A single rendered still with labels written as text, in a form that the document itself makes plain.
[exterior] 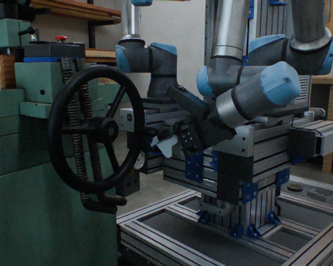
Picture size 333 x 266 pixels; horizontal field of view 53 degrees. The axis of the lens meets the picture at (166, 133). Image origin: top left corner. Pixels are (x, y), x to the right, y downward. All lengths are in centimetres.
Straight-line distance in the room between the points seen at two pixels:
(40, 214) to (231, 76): 58
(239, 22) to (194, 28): 349
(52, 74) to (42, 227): 40
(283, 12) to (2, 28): 110
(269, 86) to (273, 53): 50
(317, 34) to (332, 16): 281
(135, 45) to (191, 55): 289
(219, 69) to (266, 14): 70
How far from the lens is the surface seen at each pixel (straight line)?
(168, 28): 448
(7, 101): 82
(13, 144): 84
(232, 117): 67
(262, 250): 147
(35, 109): 79
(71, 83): 68
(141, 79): 468
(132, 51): 142
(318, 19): 104
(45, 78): 78
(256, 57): 114
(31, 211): 91
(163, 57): 144
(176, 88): 74
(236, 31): 80
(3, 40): 98
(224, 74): 77
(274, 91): 63
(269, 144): 113
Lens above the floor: 95
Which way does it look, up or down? 11 degrees down
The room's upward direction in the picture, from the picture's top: straight up
